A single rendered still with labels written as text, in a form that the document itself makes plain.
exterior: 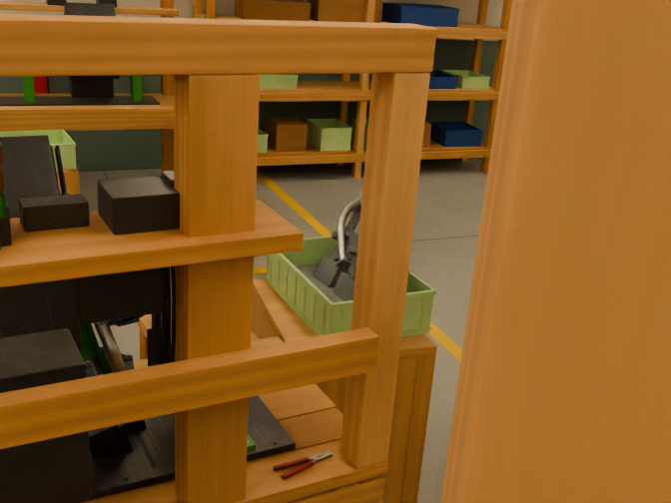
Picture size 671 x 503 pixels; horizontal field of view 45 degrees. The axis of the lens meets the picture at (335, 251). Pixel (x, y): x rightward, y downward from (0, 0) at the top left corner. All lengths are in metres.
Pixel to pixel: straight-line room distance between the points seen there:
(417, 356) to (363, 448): 0.89
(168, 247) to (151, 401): 0.32
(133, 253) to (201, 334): 0.26
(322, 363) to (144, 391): 0.39
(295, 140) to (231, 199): 5.93
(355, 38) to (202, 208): 0.45
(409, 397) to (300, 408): 0.75
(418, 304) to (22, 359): 1.52
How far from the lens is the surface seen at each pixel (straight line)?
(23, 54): 1.42
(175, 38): 1.47
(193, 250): 1.53
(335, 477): 2.02
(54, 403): 1.59
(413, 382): 2.90
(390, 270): 1.81
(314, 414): 2.24
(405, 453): 3.06
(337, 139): 7.63
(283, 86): 7.33
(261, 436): 2.11
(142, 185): 1.64
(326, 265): 3.15
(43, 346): 1.84
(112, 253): 1.49
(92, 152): 7.63
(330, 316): 2.72
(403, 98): 1.70
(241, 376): 1.69
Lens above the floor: 2.09
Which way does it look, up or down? 21 degrees down
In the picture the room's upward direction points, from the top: 4 degrees clockwise
